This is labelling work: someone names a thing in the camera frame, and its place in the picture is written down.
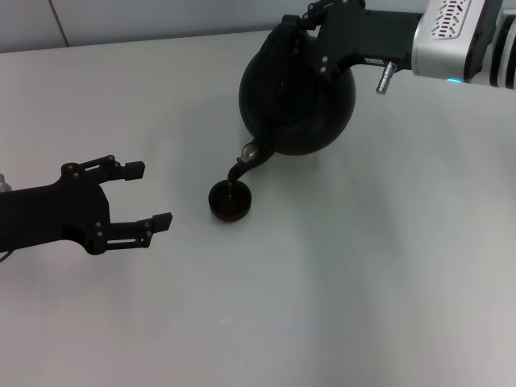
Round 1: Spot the small black teacup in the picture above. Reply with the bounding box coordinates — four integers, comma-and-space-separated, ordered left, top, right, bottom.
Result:
207, 179, 254, 223

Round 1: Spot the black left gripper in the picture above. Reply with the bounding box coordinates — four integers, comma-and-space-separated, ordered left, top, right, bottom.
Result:
0, 153, 174, 256

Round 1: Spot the black round teapot with handle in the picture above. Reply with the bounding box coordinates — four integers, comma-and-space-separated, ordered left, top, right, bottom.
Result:
227, 16, 359, 183

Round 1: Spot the silver cable connector plug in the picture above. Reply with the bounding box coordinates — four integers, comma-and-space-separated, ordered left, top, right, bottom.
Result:
375, 60, 399, 95

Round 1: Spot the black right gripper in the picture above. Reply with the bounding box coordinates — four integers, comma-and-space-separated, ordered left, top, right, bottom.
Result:
281, 0, 423, 78

